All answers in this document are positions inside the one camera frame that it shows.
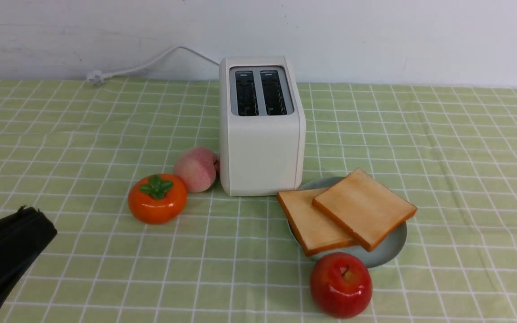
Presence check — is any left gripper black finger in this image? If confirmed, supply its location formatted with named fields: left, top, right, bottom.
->
left=0, top=206, right=57, bottom=308

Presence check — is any toasted bread slice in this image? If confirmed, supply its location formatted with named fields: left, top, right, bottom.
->
left=277, top=188, right=358, bottom=256
left=312, top=168, right=418, bottom=252

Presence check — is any orange persimmon with green leaf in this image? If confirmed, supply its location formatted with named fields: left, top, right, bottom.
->
left=127, top=173, right=188, bottom=225

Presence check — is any pink peach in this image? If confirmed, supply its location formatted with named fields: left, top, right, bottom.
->
left=174, top=146, right=220, bottom=193

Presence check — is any white two-slot toaster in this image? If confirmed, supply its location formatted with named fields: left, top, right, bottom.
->
left=219, top=57, right=306, bottom=196

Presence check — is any red apple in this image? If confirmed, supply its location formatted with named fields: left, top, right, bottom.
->
left=309, top=252, right=373, bottom=319

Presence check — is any light blue round plate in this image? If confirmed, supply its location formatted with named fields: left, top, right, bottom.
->
left=299, top=176, right=407, bottom=269

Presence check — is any white power cable with plug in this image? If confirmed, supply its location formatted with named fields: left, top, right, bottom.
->
left=87, top=45, right=220, bottom=87

